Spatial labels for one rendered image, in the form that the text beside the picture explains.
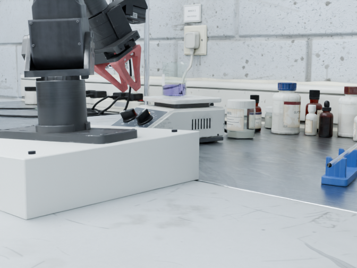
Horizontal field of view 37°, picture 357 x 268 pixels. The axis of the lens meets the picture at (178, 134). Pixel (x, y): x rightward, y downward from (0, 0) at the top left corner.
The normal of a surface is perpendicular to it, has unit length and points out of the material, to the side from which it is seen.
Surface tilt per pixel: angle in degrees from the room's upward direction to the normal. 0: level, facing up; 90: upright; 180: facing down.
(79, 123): 87
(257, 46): 90
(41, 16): 96
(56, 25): 96
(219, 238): 0
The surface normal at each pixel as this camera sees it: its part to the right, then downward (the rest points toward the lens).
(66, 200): 0.74, 0.10
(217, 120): 0.57, 0.11
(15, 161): -0.67, 0.09
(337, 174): -0.47, 0.11
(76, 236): 0.01, -0.99
